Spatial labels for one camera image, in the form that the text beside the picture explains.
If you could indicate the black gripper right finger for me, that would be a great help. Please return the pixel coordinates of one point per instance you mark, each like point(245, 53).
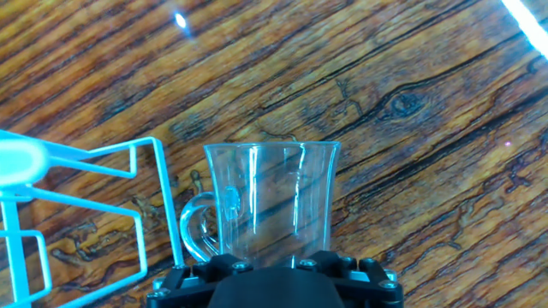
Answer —
point(368, 286)

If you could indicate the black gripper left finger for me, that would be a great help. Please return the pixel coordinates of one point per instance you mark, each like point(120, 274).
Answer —
point(188, 286)

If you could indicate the glossy wood grain mat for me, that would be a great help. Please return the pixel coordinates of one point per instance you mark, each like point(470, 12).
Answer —
point(257, 64)

